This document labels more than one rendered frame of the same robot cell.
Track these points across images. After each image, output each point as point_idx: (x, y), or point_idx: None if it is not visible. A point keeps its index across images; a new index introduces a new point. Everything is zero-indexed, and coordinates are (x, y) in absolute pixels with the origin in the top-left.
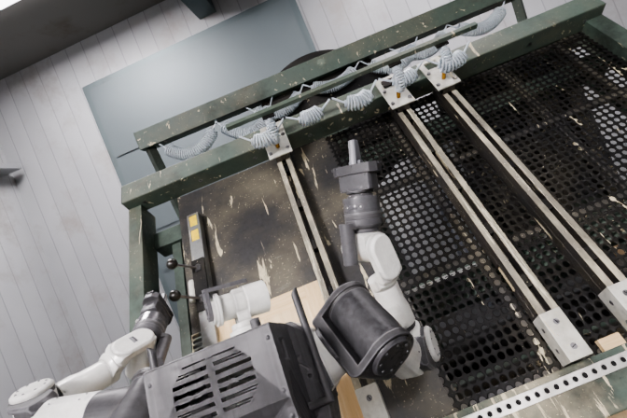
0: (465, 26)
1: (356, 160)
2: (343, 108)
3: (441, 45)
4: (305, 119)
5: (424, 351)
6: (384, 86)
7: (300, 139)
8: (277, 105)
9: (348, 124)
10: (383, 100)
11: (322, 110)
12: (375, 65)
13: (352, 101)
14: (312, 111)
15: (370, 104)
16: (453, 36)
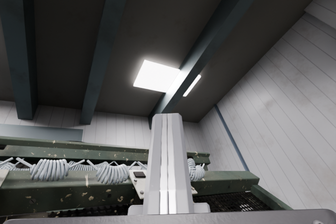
0: (202, 152)
1: (192, 204)
2: (91, 182)
3: (188, 157)
4: (41, 169)
5: None
6: (136, 175)
7: (15, 203)
8: (17, 139)
9: (85, 204)
10: (130, 188)
11: (69, 168)
12: (140, 148)
13: (107, 170)
14: (56, 166)
15: (118, 187)
16: (196, 155)
